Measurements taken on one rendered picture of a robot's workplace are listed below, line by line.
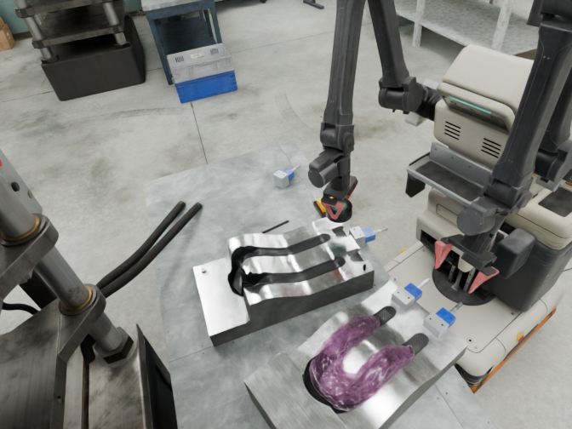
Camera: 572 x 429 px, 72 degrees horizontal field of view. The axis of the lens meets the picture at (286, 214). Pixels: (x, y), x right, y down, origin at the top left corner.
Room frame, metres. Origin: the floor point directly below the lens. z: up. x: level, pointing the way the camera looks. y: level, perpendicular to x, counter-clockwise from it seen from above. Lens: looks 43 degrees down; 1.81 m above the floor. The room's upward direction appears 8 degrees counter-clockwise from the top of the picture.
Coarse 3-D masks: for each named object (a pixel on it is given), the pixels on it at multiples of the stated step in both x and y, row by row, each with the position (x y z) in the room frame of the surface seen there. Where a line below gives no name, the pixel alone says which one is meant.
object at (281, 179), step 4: (296, 168) 1.32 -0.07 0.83; (276, 172) 1.27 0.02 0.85; (280, 172) 1.27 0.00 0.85; (284, 172) 1.28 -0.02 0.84; (288, 172) 1.28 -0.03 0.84; (292, 172) 1.28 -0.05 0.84; (276, 176) 1.25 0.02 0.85; (280, 176) 1.24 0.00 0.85; (284, 176) 1.24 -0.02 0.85; (288, 176) 1.25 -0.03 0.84; (292, 176) 1.27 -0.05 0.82; (276, 180) 1.25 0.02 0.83; (280, 180) 1.23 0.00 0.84; (284, 180) 1.24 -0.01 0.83; (288, 180) 1.25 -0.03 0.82; (276, 184) 1.26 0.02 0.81; (280, 184) 1.24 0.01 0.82; (284, 184) 1.23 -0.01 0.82; (288, 184) 1.25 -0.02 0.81
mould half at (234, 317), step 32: (320, 224) 0.91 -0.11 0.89; (256, 256) 0.78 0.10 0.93; (288, 256) 0.80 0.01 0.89; (320, 256) 0.78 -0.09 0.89; (224, 288) 0.73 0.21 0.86; (256, 288) 0.66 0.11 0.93; (288, 288) 0.67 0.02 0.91; (320, 288) 0.67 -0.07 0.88; (352, 288) 0.68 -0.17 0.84; (224, 320) 0.62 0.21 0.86; (256, 320) 0.61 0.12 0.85
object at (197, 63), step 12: (204, 48) 4.20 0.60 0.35; (216, 48) 4.23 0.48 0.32; (168, 60) 3.96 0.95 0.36; (180, 60) 4.14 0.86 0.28; (192, 60) 4.16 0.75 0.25; (204, 60) 4.19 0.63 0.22; (216, 60) 3.85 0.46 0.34; (228, 60) 3.87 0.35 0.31; (180, 72) 3.77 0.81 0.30; (192, 72) 3.78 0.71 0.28; (204, 72) 3.82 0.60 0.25; (216, 72) 3.84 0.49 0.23
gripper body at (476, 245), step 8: (448, 240) 0.61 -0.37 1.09; (456, 240) 0.60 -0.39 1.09; (464, 240) 0.59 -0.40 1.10; (472, 240) 0.58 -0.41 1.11; (480, 240) 0.57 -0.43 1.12; (488, 240) 0.57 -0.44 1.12; (464, 248) 0.57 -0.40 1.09; (472, 248) 0.57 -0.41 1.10; (480, 248) 0.56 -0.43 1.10; (480, 256) 0.55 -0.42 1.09; (488, 256) 0.55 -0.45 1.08
